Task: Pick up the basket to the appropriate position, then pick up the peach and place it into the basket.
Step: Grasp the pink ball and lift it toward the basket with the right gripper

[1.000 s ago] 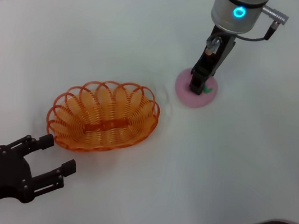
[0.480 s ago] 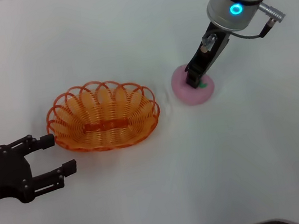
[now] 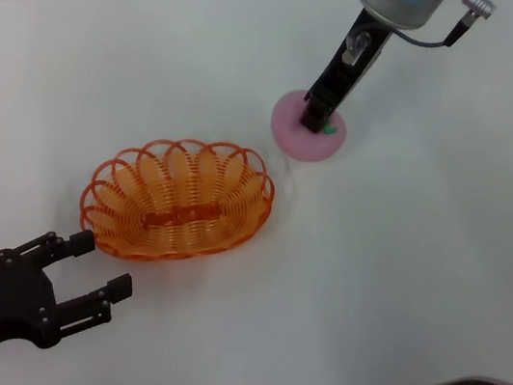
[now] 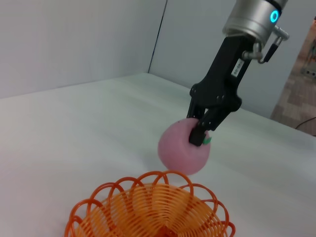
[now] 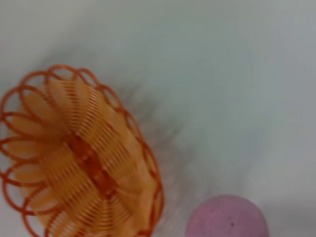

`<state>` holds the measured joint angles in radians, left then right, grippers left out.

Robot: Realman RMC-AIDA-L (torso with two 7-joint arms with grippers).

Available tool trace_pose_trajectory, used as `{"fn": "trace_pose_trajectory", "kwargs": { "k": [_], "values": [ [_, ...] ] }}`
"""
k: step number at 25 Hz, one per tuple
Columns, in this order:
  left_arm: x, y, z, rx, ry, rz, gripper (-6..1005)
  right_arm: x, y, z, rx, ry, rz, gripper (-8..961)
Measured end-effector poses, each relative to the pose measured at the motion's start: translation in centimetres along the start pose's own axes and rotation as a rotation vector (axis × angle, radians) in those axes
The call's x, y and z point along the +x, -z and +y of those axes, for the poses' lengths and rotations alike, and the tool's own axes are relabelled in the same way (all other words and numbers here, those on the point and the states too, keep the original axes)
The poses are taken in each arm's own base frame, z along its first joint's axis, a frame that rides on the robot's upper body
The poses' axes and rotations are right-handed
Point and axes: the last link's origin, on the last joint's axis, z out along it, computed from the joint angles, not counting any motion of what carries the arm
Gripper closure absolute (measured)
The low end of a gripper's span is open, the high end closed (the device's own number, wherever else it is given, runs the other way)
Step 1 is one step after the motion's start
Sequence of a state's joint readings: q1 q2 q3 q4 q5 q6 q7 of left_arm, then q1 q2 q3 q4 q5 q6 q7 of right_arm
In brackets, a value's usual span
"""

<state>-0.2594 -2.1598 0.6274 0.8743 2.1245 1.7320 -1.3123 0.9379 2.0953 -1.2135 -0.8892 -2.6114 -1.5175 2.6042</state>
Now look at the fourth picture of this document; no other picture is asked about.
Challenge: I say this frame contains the silver elbow connector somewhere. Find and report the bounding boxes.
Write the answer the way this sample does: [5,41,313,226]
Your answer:
[241,43,264,62]

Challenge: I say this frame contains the pink peach with green leaf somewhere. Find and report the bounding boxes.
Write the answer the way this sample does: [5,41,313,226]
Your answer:
[157,118,213,176]

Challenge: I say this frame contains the black cable with silver plug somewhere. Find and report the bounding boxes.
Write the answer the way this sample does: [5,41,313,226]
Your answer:
[258,24,290,64]

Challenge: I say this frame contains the black floor cable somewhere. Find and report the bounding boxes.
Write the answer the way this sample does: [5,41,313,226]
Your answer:
[295,117,316,129]

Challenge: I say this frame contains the brown background furniture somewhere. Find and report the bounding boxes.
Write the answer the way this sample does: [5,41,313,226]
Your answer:
[300,16,316,78]

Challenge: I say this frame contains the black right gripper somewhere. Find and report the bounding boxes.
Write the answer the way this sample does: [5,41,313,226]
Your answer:
[186,36,255,147]

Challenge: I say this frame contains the orange plastic woven basket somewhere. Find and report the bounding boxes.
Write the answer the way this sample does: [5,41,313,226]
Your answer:
[64,170,237,237]

